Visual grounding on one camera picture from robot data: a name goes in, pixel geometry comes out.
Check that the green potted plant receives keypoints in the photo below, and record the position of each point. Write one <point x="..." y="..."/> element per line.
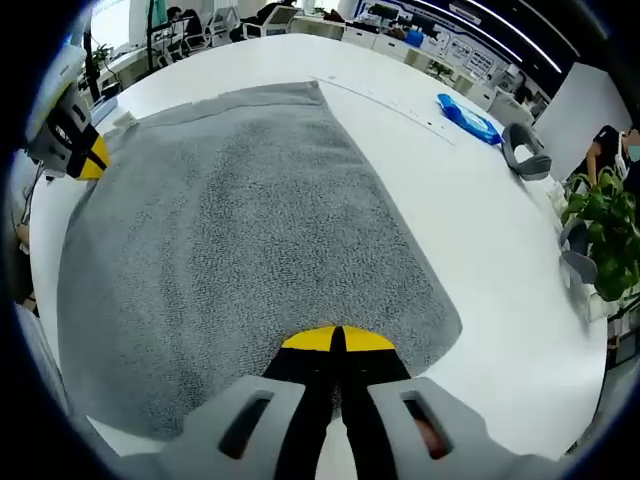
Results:
<point x="612" y="235"/>

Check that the blue wipes packet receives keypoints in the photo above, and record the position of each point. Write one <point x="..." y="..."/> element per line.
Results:
<point x="470" y="120"/>

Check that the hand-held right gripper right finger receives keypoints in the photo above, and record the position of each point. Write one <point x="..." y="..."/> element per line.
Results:
<point x="450" y="440"/>

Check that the grey towel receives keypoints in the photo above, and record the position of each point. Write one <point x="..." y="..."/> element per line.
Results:
<point x="250" y="225"/>

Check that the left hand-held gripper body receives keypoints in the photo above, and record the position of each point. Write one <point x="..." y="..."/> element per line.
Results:
<point x="52" y="90"/>

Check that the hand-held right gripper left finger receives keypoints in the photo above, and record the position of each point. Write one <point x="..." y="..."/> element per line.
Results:
<point x="210" y="440"/>

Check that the light blue box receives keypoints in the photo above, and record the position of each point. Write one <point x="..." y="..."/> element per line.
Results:
<point x="102" y="107"/>

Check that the white office chair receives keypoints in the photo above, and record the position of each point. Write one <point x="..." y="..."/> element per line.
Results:
<point x="215" y="25"/>
<point x="280" y="20"/>

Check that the blue container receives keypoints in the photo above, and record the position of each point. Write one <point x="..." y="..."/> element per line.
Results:
<point x="415" y="38"/>

